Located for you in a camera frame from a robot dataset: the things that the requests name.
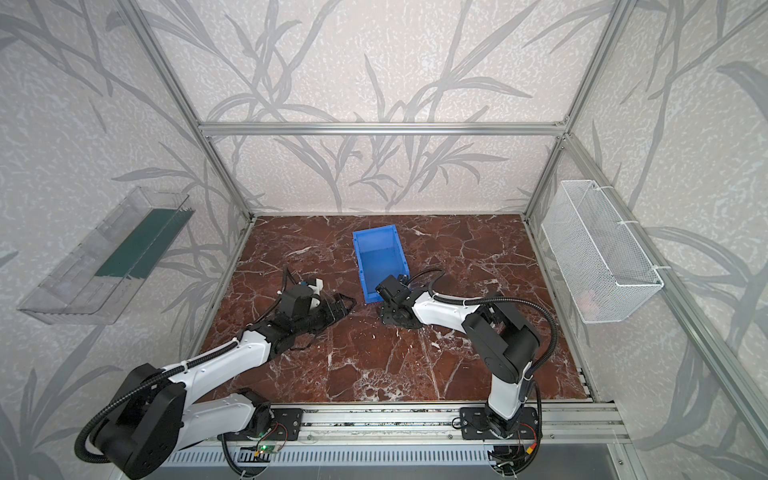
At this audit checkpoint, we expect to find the blue plastic bin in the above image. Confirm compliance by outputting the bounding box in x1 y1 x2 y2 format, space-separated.
353 225 410 304

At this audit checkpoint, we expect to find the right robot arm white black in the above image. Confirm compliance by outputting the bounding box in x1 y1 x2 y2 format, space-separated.
376 275 541 438

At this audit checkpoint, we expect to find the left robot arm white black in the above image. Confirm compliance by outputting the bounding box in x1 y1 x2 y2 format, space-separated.
74 279 357 479

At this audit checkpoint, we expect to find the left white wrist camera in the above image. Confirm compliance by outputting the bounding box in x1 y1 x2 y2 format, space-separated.
303 278 324 294

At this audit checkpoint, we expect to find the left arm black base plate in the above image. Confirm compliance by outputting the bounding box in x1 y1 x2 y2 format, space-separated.
226 408 304 442

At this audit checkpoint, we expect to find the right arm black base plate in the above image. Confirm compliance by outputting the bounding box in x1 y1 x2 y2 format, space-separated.
456 407 541 441

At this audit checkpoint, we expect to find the clear plastic wall tray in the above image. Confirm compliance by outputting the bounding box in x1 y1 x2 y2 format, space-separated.
18 187 195 325

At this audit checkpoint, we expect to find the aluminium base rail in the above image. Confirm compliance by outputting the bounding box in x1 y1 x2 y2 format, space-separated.
287 401 630 447

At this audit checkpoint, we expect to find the white wire mesh basket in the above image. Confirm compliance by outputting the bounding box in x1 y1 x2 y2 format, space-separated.
542 180 664 324

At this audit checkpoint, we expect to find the aluminium frame crossbar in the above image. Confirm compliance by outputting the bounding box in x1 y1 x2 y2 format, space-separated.
198 122 564 136

